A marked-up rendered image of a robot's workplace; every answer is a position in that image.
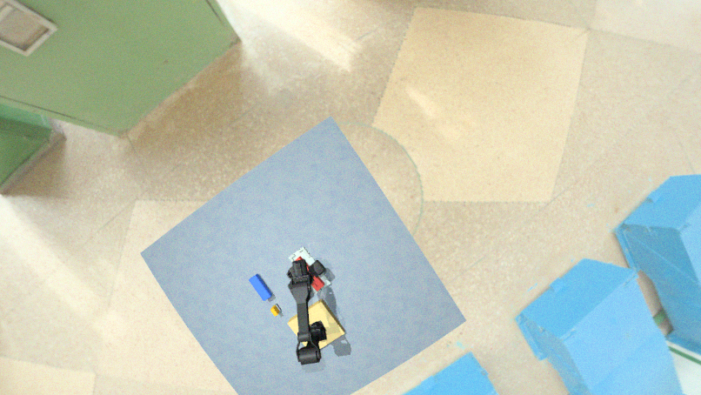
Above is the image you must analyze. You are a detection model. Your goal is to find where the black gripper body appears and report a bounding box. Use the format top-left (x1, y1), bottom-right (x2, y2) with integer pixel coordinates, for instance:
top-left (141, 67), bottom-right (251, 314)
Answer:
top-left (307, 260), bottom-right (326, 284)

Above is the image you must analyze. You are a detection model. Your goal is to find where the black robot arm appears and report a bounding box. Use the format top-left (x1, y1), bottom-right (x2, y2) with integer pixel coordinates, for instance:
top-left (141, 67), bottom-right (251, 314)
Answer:
top-left (286, 259), bottom-right (327, 365)

